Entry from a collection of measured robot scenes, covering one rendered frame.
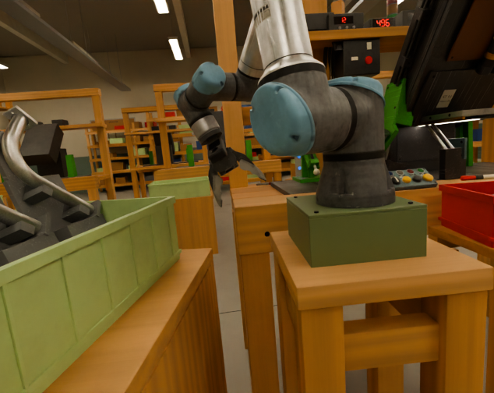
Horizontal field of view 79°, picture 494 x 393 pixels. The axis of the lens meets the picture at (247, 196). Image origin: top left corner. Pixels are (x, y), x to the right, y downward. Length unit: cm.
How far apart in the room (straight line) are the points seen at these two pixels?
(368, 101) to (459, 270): 31
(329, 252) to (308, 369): 19
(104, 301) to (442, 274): 55
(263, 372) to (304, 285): 67
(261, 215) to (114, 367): 56
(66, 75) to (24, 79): 132
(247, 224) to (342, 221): 41
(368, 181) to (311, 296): 23
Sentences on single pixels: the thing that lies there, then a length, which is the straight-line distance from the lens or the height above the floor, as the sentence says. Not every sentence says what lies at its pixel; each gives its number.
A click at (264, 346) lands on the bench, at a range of 108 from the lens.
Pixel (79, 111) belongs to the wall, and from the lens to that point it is 1197.
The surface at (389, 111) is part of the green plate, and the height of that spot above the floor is 116.
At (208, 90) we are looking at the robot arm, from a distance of 80.
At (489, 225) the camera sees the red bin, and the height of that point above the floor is 85.
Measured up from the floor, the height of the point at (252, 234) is 81.
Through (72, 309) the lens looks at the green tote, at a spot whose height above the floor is 87.
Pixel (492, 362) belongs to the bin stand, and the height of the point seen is 52.
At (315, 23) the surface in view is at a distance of 156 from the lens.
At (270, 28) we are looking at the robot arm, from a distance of 55.
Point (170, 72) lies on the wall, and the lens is 1146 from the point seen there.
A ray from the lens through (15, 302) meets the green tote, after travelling 45.
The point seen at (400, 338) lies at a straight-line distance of 62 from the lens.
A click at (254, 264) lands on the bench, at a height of 72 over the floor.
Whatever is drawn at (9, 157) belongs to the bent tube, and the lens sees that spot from 81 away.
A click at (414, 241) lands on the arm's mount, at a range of 62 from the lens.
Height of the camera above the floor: 107
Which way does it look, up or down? 9 degrees down
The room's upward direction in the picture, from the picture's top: 5 degrees counter-clockwise
